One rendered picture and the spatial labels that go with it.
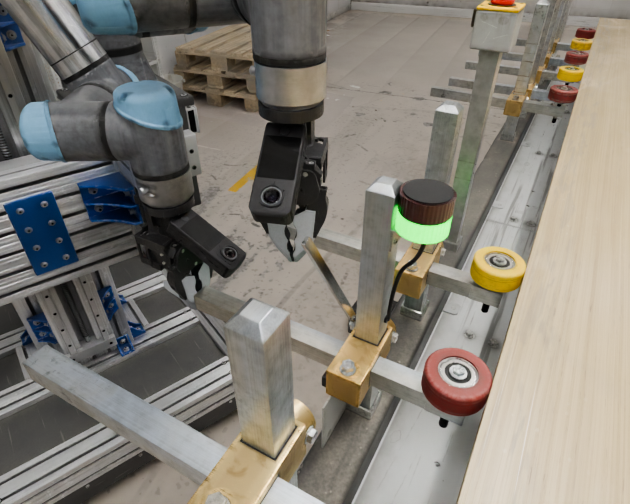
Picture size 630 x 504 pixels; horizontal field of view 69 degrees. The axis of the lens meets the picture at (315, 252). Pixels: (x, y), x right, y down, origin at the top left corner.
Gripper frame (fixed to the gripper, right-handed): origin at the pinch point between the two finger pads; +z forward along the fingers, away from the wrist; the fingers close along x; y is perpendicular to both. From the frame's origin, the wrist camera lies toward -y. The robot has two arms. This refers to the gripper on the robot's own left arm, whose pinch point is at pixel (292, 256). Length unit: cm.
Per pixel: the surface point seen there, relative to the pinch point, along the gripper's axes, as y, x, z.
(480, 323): 29, -36, 37
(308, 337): -2.3, -2.5, 12.7
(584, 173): 50, -54, 9
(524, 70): 115, -53, 6
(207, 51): 329, 137, 61
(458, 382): -10.4, -21.9, 8.2
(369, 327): -2.6, -10.9, 8.9
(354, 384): -9.9, -9.7, 11.9
